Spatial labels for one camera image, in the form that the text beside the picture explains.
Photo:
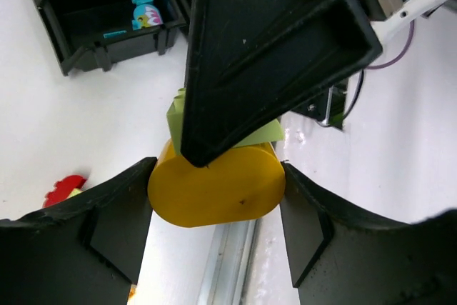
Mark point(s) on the teal oval lego brick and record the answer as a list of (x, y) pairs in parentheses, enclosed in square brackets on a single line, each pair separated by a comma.
[(146, 15)]

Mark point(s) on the orange flat 2x4 brick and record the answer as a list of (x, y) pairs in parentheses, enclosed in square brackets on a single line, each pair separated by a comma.
[(132, 291)]

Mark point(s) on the aluminium table edge rail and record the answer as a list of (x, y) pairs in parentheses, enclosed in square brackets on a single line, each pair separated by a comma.
[(228, 263)]

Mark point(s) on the black four-compartment tray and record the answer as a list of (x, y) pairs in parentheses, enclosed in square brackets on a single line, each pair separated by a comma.
[(76, 27)]

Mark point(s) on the small light green brick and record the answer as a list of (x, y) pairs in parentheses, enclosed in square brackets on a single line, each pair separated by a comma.
[(74, 192)]

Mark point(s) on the red arch lego brick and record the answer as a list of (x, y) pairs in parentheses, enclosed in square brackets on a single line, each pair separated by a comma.
[(63, 188)]

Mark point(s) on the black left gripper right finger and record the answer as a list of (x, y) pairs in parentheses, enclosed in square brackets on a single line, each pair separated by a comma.
[(339, 253)]

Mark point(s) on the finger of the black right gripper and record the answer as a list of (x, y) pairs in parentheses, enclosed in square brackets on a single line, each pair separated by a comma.
[(250, 61)]

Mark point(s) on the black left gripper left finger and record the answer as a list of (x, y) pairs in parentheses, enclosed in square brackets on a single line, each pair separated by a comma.
[(85, 250)]

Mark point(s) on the small teal square brick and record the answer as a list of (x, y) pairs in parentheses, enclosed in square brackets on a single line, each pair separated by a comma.
[(113, 34)]

